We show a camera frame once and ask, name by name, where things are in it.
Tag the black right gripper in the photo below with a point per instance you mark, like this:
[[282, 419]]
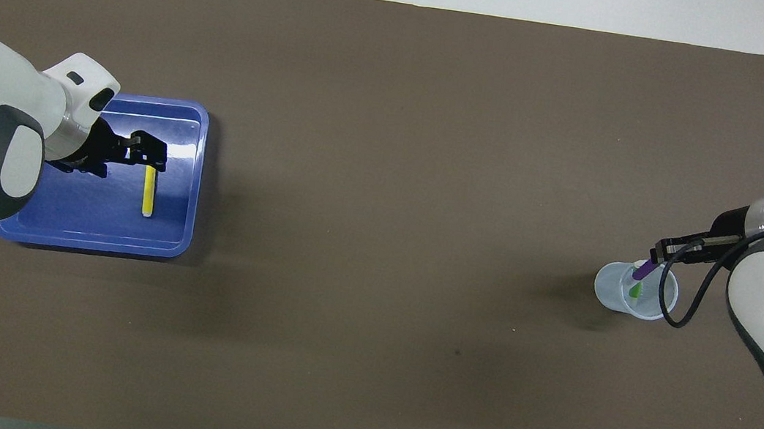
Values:
[[731, 225]]

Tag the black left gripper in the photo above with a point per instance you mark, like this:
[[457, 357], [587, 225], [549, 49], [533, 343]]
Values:
[[91, 150]]

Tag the yellow marker pen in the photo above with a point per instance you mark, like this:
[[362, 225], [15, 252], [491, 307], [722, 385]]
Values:
[[148, 195]]

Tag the purple marker pen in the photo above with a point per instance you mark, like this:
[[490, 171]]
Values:
[[642, 271]]

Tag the green marker pen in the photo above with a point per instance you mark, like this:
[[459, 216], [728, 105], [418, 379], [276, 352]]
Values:
[[634, 290]]

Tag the clear plastic cup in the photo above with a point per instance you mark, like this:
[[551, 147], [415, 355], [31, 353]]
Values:
[[612, 289]]

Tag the blue plastic tray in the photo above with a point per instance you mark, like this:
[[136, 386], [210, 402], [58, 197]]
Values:
[[93, 221]]

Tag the brown table mat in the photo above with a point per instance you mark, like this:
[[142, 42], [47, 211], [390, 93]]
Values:
[[388, 171]]

